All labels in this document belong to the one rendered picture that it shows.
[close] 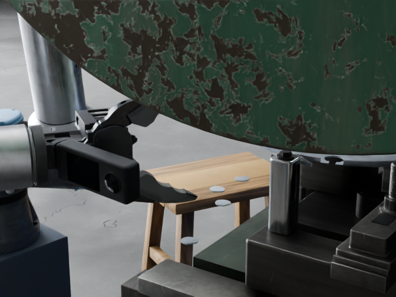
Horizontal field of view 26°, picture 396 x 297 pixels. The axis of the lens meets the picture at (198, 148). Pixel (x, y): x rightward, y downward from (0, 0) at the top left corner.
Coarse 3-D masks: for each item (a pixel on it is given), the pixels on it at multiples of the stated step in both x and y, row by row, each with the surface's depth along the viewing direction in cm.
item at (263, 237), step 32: (320, 192) 110; (320, 224) 101; (352, 224) 101; (256, 256) 97; (288, 256) 94; (320, 256) 93; (256, 288) 98; (288, 288) 95; (320, 288) 93; (352, 288) 91
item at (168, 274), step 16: (144, 272) 107; (160, 272) 103; (176, 272) 103; (192, 272) 103; (208, 272) 103; (128, 288) 104; (144, 288) 102; (160, 288) 100; (176, 288) 99; (192, 288) 99; (208, 288) 99; (224, 288) 99; (240, 288) 99
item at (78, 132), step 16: (80, 112) 105; (32, 128) 99; (48, 128) 105; (64, 128) 105; (80, 128) 104; (96, 128) 99; (112, 128) 100; (48, 144) 100; (96, 144) 100; (112, 144) 100; (128, 144) 101; (48, 160) 100
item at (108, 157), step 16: (64, 144) 99; (80, 144) 99; (64, 160) 99; (80, 160) 97; (96, 160) 95; (112, 160) 95; (128, 160) 95; (64, 176) 100; (80, 176) 98; (96, 176) 96; (112, 176) 94; (128, 176) 93; (96, 192) 97; (112, 192) 95; (128, 192) 94
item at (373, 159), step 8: (296, 152) 101; (312, 160) 98; (320, 160) 98; (344, 160) 97; (352, 160) 97; (360, 160) 99; (368, 160) 99; (376, 160) 99; (384, 160) 99; (392, 160) 97
